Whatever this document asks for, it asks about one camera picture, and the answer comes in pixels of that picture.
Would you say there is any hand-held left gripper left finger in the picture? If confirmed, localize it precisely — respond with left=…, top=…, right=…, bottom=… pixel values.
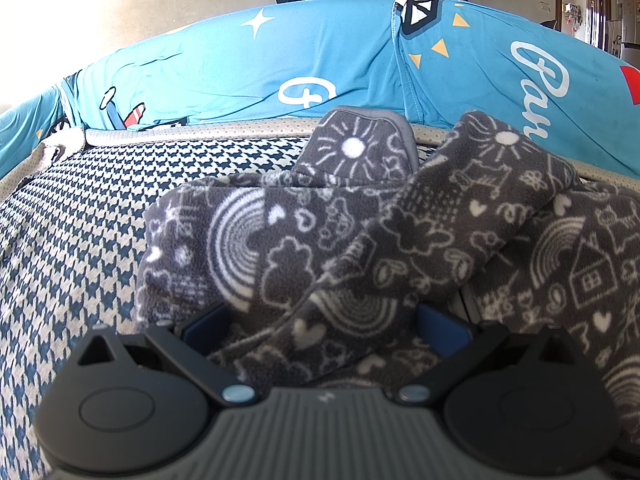
left=65, top=304, right=261, bottom=408

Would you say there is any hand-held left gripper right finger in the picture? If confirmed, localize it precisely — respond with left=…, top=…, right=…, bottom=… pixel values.
left=395, top=305, right=588, bottom=408

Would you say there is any blue printed sofa cover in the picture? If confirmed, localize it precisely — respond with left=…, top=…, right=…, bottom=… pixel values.
left=0, top=0, right=640, bottom=181

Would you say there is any grey patterned fleece jacket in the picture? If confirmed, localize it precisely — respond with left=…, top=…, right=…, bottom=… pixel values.
left=135, top=107, right=640, bottom=441

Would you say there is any houndstooth sofa cushion cover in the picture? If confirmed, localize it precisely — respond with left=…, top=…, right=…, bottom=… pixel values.
left=0, top=117, right=640, bottom=480

